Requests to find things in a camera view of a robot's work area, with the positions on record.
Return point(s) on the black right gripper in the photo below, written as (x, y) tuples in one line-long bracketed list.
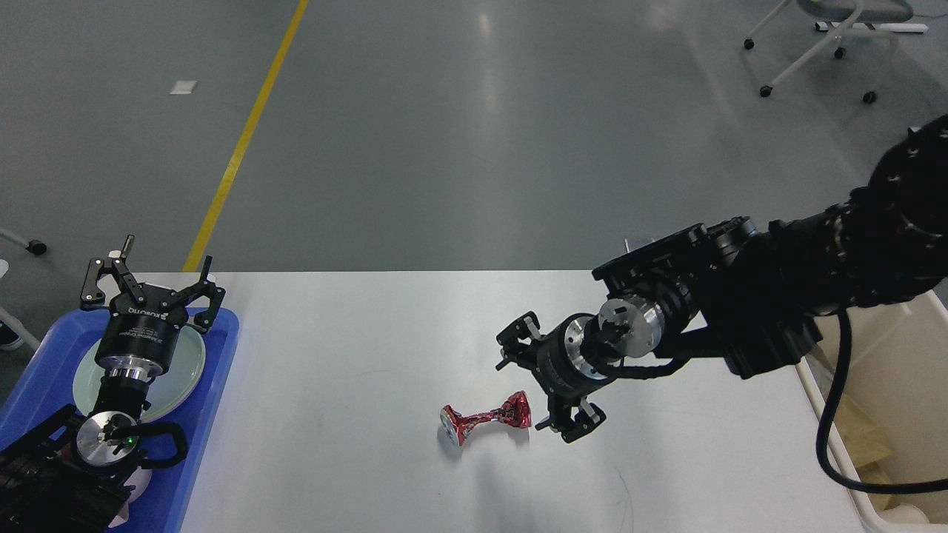
[(560, 369)]

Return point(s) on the white plastic bin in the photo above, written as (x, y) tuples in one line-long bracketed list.
[(897, 375)]

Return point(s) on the white paper cup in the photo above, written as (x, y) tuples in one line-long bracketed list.
[(904, 513)]

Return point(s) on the left floor socket plate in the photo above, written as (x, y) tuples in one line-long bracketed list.
[(633, 244)]

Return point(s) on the red foil candy wrapper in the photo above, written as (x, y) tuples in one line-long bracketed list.
[(514, 412)]

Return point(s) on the white table leg base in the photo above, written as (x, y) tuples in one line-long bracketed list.
[(906, 27)]

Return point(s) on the mint green plate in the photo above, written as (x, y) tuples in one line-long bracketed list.
[(87, 377)]

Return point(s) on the chair leg with caster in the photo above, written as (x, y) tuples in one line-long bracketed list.
[(33, 246)]

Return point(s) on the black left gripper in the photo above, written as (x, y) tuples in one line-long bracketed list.
[(144, 337)]

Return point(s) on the pink mug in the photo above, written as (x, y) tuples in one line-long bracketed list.
[(138, 484)]

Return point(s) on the brown paper bag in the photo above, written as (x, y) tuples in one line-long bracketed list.
[(865, 441)]

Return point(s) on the white office chair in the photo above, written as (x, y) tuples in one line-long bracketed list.
[(847, 13)]

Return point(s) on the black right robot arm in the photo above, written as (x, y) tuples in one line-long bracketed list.
[(751, 298)]

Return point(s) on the blue plastic tray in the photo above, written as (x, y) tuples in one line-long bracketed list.
[(46, 385)]

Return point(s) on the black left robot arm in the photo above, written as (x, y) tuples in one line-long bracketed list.
[(71, 472)]

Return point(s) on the white floor marker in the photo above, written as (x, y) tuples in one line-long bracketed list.
[(183, 87)]

